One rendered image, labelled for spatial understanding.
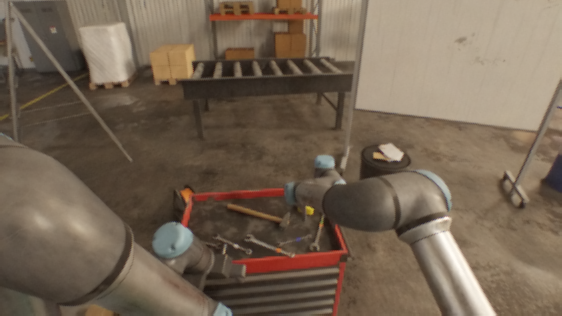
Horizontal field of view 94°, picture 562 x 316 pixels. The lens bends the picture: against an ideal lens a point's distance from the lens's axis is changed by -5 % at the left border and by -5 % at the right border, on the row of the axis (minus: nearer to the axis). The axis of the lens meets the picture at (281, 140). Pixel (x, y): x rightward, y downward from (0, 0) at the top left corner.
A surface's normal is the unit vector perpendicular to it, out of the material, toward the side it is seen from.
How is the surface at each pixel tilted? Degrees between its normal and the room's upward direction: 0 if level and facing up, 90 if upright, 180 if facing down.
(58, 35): 90
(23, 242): 66
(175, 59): 90
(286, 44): 90
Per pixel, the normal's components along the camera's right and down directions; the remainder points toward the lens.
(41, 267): 0.50, 0.25
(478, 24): -0.32, 0.44
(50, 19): 0.10, 0.47
